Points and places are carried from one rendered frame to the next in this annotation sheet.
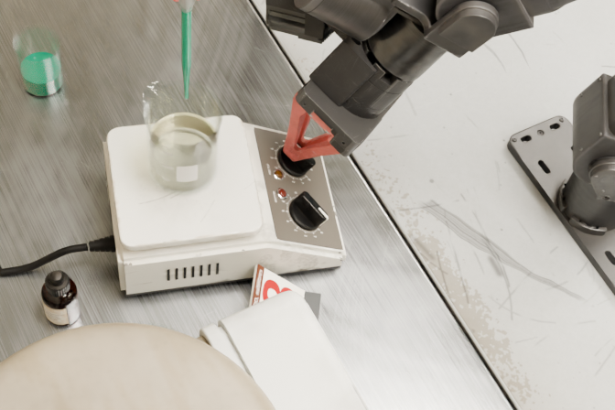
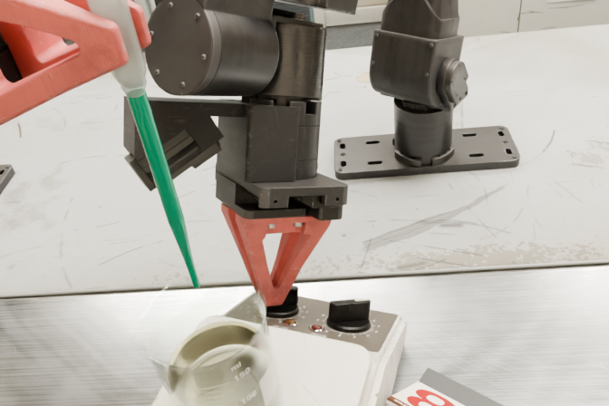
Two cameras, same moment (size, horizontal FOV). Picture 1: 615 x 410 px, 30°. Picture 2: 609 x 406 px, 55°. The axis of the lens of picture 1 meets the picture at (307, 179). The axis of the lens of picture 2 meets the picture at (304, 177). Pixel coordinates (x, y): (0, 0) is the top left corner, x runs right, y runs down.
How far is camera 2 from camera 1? 66 cm
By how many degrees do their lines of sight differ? 37
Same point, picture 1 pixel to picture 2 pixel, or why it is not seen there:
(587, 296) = (502, 182)
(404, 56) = (309, 67)
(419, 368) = (545, 317)
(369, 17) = (265, 37)
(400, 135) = not seen: hidden behind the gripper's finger
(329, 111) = (299, 185)
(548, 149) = (361, 155)
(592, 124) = (413, 54)
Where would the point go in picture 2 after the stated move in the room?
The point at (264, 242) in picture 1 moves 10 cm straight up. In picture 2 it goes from (377, 365) to (371, 254)
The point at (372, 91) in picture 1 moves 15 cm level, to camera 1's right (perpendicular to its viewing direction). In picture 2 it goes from (307, 135) to (419, 47)
